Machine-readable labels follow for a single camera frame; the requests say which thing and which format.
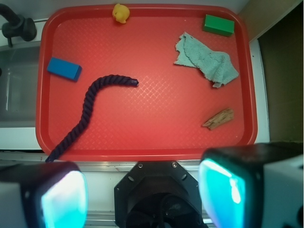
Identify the black octagonal mount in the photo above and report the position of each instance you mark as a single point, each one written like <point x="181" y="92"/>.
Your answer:
<point x="158" y="195"/>

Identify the teal crumpled cloth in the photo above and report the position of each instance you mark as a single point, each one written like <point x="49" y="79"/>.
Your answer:
<point x="216" y="66"/>

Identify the red plastic tray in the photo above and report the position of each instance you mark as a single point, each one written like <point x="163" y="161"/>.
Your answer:
<point x="162" y="117"/>

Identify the blue rectangular block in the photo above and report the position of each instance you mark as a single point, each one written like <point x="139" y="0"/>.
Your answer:
<point x="64" y="69"/>

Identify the brown wood chip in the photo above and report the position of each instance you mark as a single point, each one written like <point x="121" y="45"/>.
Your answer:
<point x="219" y="119"/>

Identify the black faucet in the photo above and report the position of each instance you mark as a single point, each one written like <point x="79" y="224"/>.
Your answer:
<point x="17" y="25"/>

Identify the stainless steel sink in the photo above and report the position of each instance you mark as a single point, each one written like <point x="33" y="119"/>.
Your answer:
<point x="18" y="86"/>

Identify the green rectangular block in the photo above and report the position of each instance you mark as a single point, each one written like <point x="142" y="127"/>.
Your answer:
<point x="217" y="25"/>

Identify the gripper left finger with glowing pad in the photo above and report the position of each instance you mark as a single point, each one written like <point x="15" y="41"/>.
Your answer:
<point x="44" y="195"/>

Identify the yellow rubber duck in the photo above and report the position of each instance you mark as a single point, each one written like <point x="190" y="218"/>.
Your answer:
<point x="121" y="13"/>

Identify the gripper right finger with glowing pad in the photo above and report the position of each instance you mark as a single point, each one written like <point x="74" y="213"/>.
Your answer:
<point x="254" y="186"/>

